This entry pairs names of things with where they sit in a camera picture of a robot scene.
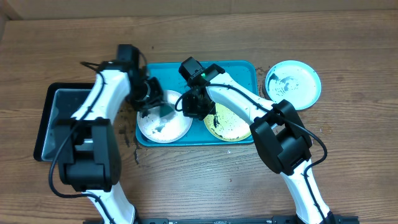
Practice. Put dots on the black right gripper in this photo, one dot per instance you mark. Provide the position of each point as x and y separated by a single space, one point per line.
193 109

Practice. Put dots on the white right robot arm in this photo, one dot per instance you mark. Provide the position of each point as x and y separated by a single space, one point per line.
282 141

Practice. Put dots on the yellow-green dirty plate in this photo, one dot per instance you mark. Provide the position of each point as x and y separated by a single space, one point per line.
226 125

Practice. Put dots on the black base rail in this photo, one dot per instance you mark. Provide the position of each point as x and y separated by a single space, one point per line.
278 219

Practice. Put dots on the white plate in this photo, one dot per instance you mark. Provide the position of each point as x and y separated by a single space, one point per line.
164 129

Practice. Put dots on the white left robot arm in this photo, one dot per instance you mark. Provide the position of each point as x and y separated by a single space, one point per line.
87 162

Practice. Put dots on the black water basin tray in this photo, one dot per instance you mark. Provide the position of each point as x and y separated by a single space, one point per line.
62 100

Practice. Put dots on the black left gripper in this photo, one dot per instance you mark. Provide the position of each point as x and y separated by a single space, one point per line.
153 102

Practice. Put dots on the green scrubbing sponge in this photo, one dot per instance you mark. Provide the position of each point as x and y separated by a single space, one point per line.
165 109

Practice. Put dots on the light blue plate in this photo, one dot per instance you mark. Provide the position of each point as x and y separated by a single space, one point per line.
294 81

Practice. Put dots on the blue plastic tray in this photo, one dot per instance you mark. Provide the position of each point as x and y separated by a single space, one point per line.
243 72

